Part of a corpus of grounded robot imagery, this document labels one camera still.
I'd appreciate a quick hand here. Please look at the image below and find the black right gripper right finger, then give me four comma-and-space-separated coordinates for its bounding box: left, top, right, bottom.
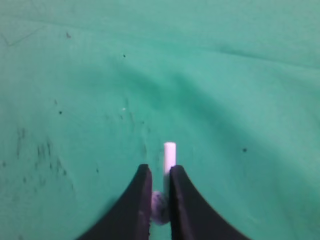
169, 165, 246, 240

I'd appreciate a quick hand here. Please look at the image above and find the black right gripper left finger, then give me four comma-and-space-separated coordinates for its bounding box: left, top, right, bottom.
78, 164, 152, 240

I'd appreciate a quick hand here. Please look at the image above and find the white bluetooth earbud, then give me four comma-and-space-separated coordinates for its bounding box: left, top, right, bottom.
151, 142, 177, 226

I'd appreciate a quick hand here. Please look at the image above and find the green table cloth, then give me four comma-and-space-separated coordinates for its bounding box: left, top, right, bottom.
0, 0, 320, 240

